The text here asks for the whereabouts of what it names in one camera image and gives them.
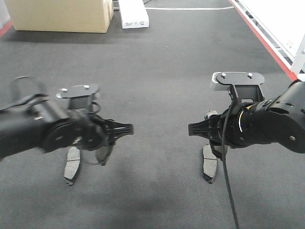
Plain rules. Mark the dark brake pad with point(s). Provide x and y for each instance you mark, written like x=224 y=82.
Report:
x=73 y=165
x=209 y=166
x=102 y=154
x=210 y=114

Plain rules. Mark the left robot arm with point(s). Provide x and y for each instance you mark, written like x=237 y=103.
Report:
x=37 y=121

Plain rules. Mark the cardboard box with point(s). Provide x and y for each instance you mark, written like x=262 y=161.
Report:
x=89 y=16

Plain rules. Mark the white flat box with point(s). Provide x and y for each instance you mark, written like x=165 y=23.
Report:
x=133 y=14

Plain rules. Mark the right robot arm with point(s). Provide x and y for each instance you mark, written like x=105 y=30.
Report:
x=278 y=120

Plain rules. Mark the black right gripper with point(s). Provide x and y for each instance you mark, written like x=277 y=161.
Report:
x=241 y=126

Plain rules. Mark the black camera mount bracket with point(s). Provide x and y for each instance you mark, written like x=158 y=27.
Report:
x=79 y=95

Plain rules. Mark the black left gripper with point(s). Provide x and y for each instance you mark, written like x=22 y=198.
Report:
x=86 y=131

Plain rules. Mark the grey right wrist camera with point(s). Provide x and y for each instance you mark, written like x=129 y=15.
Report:
x=215 y=84

